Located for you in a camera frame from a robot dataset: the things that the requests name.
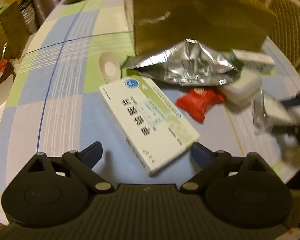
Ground small white packaged item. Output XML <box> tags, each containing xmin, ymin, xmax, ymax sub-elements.
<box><xmin>252</xmin><ymin>90</ymin><xmax>298</xmax><ymax>131</ymax></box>

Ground white green medicine box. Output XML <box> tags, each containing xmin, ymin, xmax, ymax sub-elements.
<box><xmin>99</xmin><ymin>75</ymin><xmax>199</xmax><ymax>176</ymax></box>

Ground red candy packet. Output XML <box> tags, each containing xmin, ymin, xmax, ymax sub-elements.
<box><xmin>175</xmin><ymin>88</ymin><xmax>225</xmax><ymax>123</ymax></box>

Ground white green ointment box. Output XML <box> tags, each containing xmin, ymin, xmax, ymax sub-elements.
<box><xmin>230</xmin><ymin>49</ymin><xmax>276</xmax><ymax>74</ymax></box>

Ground checkered tablecloth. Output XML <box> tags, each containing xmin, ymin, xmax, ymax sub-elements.
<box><xmin>0</xmin><ymin>0</ymin><xmax>300</xmax><ymax>225</ymax></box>

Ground quilted brown chair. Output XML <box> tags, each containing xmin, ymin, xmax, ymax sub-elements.
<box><xmin>269</xmin><ymin>0</ymin><xmax>300</xmax><ymax>69</ymax></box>

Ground white plastic spoon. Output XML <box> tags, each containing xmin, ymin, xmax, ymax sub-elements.
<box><xmin>99</xmin><ymin>51</ymin><xmax>122</xmax><ymax>83</ymax></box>

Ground silver foil bag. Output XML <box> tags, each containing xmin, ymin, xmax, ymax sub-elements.
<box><xmin>121</xmin><ymin>39</ymin><xmax>243</xmax><ymax>87</ymax></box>

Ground brown carton at left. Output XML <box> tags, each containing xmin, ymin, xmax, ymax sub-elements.
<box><xmin>0</xmin><ymin>1</ymin><xmax>30</xmax><ymax>59</ymax></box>

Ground brown cardboard box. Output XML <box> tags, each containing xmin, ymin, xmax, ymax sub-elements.
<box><xmin>124</xmin><ymin>0</ymin><xmax>277</xmax><ymax>55</ymax></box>

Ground stacked bowls at left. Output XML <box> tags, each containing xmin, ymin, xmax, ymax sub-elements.
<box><xmin>19</xmin><ymin>0</ymin><xmax>37</xmax><ymax>35</ymax></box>

